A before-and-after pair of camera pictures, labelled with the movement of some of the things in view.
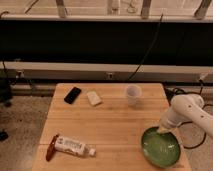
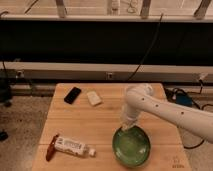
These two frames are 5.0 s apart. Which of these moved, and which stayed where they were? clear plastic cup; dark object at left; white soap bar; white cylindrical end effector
Moved: white cylindrical end effector
Stayed: white soap bar; clear plastic cup; dark object at left
